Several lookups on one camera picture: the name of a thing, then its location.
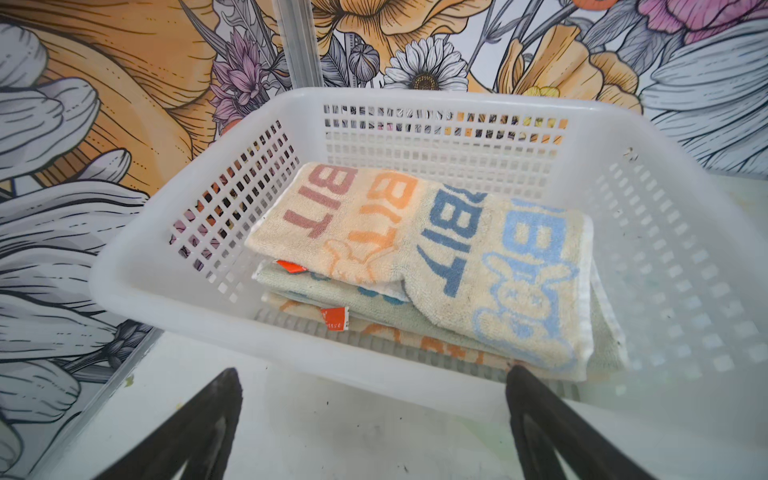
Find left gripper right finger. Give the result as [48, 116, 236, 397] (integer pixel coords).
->
[505, 365, 652, 479]

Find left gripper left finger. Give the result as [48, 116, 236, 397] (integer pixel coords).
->
[97, 368, 243, 479]

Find pink and cream towel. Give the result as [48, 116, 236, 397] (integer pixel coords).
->
[246, 163, 594, 380]

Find orange patterned towel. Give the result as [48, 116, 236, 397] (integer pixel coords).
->
[262, 292, 517, 372]

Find blue and cream towel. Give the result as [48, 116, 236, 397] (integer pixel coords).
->
[252, 260, 629, 379]

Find left aluminium corner post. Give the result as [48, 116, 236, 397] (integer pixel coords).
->
[273, 0, 324, 89]

